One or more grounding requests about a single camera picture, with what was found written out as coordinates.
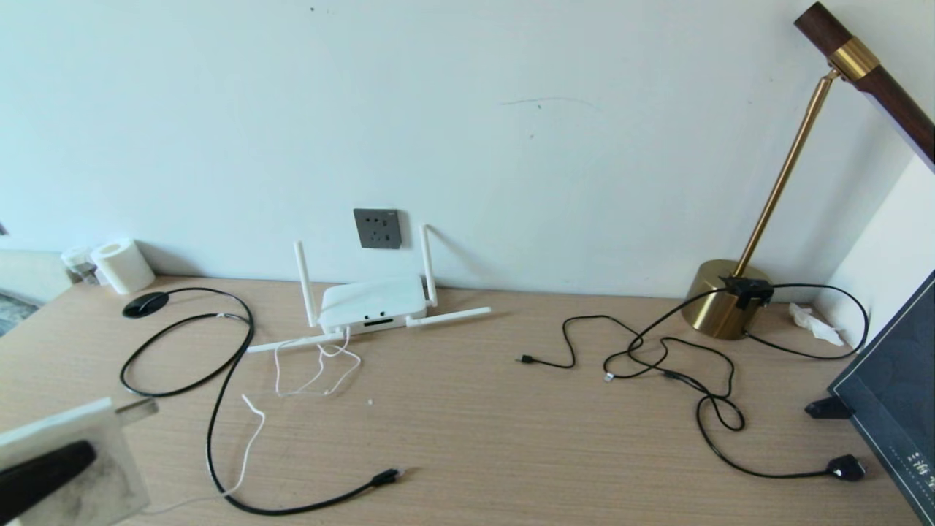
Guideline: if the thin white power cable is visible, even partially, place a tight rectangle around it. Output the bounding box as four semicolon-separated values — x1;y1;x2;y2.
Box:
142;329;362;516

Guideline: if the grey wall socket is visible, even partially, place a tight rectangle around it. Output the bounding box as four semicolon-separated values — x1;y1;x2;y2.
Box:
353;208;402;250

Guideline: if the dark blue framed board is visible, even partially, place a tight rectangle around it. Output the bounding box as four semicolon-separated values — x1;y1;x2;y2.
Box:
828;270;935;525

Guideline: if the thin black lamp cord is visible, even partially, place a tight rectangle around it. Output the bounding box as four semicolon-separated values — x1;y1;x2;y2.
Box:
744;283;870;360

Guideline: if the white router with four antennas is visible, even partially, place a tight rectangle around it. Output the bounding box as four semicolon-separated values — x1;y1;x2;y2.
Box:
247;223;492;354

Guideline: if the black oval desk grommet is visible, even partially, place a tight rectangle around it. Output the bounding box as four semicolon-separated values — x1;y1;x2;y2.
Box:
122;291;170;319

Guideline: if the small clear jar white lid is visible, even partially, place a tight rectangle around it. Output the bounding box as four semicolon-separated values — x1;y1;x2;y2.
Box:
61;246;99;286

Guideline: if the crumpled white tissue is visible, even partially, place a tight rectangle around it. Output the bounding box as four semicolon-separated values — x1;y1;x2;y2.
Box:
787;302;845;347

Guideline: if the black USB cable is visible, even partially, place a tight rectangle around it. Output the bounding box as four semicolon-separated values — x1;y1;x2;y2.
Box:
694;365;867;481
516;289;731;370

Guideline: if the black cable with silver tip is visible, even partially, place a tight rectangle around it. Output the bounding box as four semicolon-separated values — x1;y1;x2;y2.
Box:
603;336;746;432

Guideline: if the white toilet paper roll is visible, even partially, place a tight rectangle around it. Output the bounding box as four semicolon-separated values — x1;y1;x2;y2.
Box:
90;238;156;295

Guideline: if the black ethernet cable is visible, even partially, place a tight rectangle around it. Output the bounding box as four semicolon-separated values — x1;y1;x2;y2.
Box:
121;287;405;516

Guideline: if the grey patterned cloth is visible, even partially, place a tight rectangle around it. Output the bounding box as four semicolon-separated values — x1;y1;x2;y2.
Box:
0;291;39;337

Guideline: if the black junction box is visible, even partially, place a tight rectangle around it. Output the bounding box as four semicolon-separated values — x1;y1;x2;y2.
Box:
722;275;774;309

